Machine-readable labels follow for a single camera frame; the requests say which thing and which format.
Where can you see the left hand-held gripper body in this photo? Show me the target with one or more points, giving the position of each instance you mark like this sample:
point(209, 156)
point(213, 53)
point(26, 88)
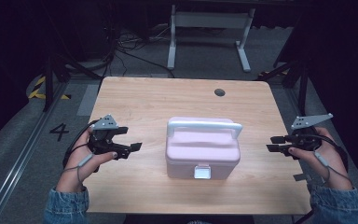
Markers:
point(105, 124)

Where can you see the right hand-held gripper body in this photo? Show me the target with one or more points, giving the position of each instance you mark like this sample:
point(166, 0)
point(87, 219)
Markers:
point(307, 122)

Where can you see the person's left hand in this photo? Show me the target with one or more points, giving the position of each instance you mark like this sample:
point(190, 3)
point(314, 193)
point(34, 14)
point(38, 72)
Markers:
point(80, 163)

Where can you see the person's right hand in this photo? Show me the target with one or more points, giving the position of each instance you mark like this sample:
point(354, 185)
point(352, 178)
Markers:
point(332, 168)

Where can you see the black tripod stand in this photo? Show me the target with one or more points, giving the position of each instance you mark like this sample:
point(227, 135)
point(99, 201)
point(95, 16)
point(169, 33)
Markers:
point(48, 88)
point(303, 90)

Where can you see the grey tape piece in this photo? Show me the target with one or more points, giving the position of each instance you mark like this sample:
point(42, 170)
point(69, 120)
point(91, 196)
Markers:
point(300, 177)

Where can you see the yellow black floor tape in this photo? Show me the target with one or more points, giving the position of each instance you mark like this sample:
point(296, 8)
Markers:
point(264, 74)
point(35, 93)

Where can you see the metal floor rail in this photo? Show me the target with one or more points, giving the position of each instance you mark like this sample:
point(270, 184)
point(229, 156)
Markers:
point(15, 168)

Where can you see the white metal desk frame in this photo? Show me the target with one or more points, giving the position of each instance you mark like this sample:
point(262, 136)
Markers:
point(211, 19)

